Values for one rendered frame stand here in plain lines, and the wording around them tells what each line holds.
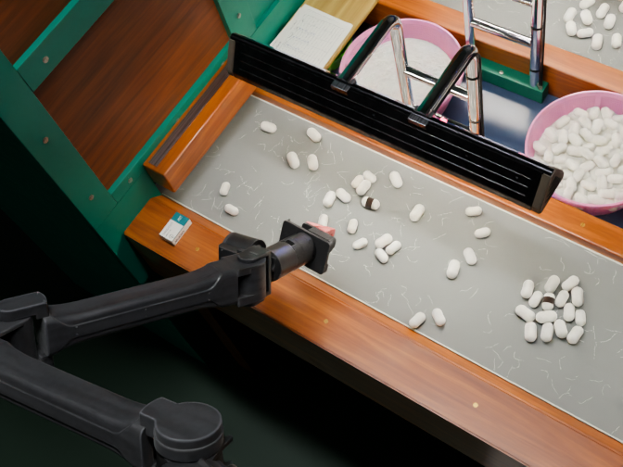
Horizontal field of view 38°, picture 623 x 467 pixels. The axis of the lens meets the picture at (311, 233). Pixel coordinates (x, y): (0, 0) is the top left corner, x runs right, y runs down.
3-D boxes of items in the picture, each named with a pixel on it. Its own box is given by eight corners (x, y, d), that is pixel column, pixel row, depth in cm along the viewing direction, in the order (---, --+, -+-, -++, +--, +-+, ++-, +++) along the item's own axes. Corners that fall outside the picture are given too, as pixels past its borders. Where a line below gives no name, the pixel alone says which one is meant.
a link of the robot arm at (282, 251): (276, 287, 151) (277, 256, 149) (244, 277, 154) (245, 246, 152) (300, 274, 156) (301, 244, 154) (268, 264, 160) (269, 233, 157)
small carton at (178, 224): (174, 246, 183) (171, 241, 181) (161, 238, 184) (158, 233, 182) (192, 222, 185) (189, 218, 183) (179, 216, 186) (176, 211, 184)
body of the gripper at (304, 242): (289, 216, 162) (264, 228, 156) (336, 241, 158) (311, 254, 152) (282, 247, 165) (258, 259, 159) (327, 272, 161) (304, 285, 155)
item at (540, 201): (540, 216, 140) (541, 193, 134) (227, 75, 165) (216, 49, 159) (565, 177, 143) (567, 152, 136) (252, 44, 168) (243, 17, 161)
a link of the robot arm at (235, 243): (250, 309, 148) (250, 261, 144) (197, 290, 154) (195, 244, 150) (293, 283, 157) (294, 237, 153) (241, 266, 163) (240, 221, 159)
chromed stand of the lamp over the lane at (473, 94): (446, 251, 181) (429, 124, 142) (362, 210, 189) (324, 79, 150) (492, 179, 186) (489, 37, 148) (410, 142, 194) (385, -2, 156)
